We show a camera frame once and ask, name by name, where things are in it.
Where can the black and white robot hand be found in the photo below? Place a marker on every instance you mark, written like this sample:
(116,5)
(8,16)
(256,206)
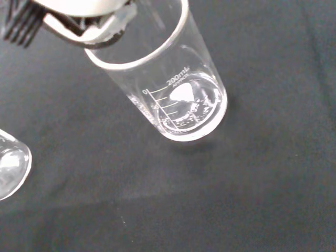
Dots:
(78,8)

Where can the black cloth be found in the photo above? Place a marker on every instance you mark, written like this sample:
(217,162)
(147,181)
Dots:
(236,183)

